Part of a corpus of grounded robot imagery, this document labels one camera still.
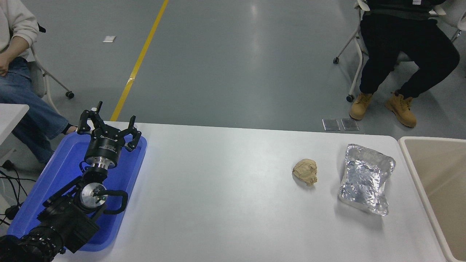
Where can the tan boot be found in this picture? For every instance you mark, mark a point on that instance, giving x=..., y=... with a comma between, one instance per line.
x=361, y=106
x=402, y=109

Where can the metal floor plate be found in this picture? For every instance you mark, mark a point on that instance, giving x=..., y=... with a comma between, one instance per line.
x=330, y=124
x=350, y=124

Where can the person's forearm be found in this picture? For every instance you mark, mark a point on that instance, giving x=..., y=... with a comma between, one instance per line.
x=16, y=46

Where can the crumpled tan paper ball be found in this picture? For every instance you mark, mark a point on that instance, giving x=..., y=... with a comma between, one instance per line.
x=305, y=171

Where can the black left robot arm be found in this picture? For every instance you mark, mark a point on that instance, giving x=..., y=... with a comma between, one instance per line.
x=62, y=222

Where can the white wheeled chair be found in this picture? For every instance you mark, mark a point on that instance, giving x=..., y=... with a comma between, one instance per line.
x=36, y=78
x=350, y=98

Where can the small white table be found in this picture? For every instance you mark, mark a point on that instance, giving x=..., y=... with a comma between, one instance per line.
x=11, y=116

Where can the silver foil tray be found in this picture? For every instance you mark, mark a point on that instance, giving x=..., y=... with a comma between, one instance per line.
x=366, y=178

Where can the person's hand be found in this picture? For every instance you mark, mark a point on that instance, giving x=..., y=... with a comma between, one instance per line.
x=2, y=67

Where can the large pale bin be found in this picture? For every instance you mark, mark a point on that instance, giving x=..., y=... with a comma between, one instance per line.
x=444, y=189

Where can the blue plastic tray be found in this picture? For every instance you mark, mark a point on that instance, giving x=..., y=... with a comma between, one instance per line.
x=54, y=174

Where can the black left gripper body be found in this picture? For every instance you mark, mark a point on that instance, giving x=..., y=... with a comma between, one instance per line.
x=103, y=147

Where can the person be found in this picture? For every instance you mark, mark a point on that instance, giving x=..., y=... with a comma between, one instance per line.
x=400, y=43
x=25, y=109

